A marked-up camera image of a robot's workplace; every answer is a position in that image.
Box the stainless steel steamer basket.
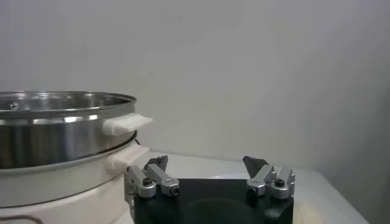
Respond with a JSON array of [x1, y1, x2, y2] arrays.
[[0, 90, 154, 170]]

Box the white electric cooker base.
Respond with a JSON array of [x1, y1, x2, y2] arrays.
[[0, 142, 151, 224]]

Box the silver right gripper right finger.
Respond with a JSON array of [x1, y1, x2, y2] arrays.
[[243, 155, 296, 200]]

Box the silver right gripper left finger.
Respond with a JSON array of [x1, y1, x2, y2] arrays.
[[124, 155, 180, 211]]

